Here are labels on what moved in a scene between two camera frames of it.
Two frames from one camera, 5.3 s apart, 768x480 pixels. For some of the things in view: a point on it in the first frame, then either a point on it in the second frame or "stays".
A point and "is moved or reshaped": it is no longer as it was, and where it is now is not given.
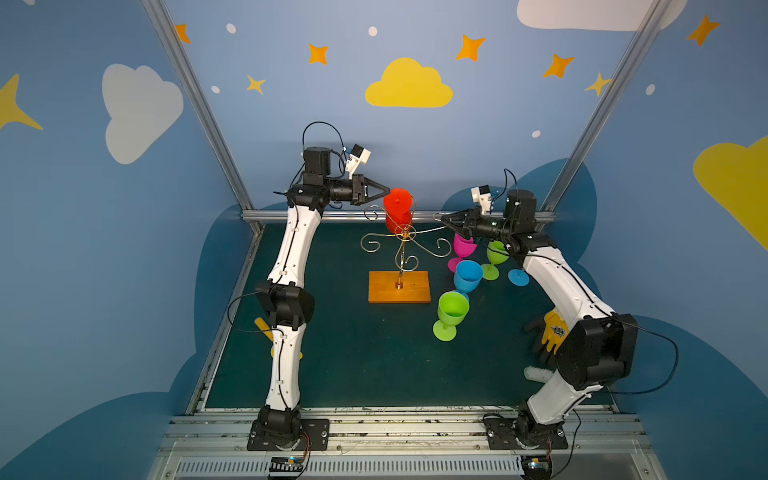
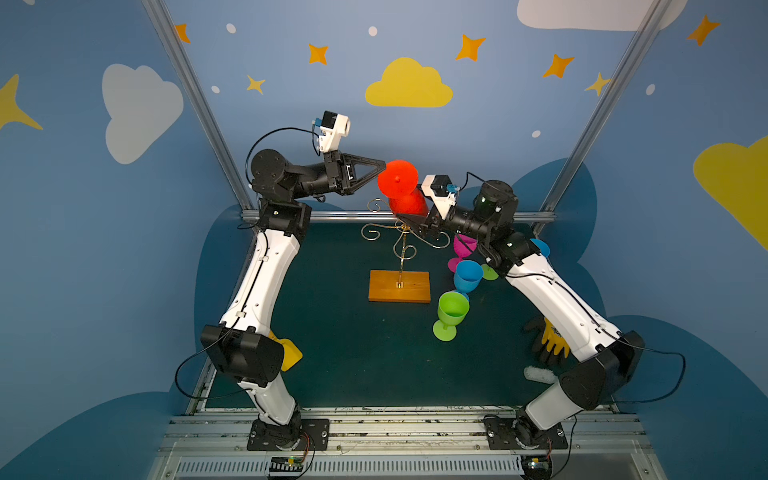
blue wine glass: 467,277 stays
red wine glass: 398,205 is moved or reshaped
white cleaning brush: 537,374 stays
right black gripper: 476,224 to 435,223
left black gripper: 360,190 to 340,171
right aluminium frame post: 574,162 stays
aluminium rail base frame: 407,444 stays
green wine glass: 452,308 stays
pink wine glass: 463,248 stays
